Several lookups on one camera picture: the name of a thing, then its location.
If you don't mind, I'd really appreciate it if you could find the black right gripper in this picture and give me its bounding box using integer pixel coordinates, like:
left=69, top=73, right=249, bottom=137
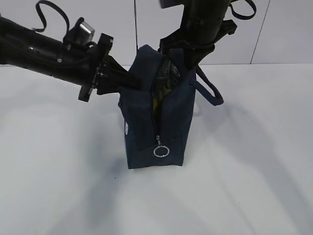
left=159, top=0, right=237, bottom=69

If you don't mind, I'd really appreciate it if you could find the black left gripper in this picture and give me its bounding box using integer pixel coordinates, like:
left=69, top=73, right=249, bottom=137
left=78, top=33, right=142, bottom=102

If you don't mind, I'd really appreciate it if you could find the yellow lemon toy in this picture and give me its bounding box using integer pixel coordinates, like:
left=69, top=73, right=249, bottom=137
left=153, top=98, right=159, bottom=112

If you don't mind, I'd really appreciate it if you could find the dark blue lunch bag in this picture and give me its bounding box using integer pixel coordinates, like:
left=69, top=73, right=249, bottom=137
left=118, top=45, right=224, bottom=169

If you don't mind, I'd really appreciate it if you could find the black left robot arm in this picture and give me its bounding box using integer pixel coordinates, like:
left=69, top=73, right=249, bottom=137
left=0, top=17, right=142, bottom=102

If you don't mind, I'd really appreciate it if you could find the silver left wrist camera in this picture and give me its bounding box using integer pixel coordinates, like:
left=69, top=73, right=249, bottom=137
left=63, top=17, right=95, bottom=46

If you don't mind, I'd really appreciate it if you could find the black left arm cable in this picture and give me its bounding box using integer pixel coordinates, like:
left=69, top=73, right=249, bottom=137
left=31, top=0, right=71, bottom=34

